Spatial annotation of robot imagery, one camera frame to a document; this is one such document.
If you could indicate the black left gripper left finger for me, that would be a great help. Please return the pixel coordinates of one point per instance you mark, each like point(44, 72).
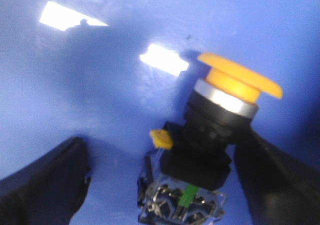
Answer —
point(50, 190)

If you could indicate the yellow mushroom push button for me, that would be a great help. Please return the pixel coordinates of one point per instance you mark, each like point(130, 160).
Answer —
point(183, 173)

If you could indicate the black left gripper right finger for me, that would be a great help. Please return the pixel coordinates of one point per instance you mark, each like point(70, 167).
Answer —
point(279, 189)

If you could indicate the blue plastic bin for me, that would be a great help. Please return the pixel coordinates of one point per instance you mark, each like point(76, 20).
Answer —
point(110, 71)

